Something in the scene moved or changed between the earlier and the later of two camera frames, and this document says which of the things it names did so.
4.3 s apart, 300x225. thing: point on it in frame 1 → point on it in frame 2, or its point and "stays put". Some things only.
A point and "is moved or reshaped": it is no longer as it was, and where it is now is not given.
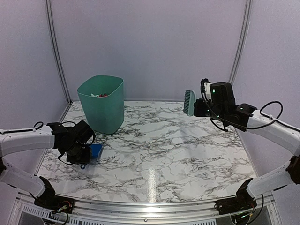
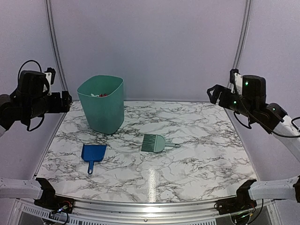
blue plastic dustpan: (96, 149) is moved or reshaped
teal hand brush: (190, 97) → (154, 143)
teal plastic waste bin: (102, 97) stays put
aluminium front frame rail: (145, 212) stays put
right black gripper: (198, 111) → (218, 89)
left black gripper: (86, 160) → (56, 107)
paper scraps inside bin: (100, 95) stays put
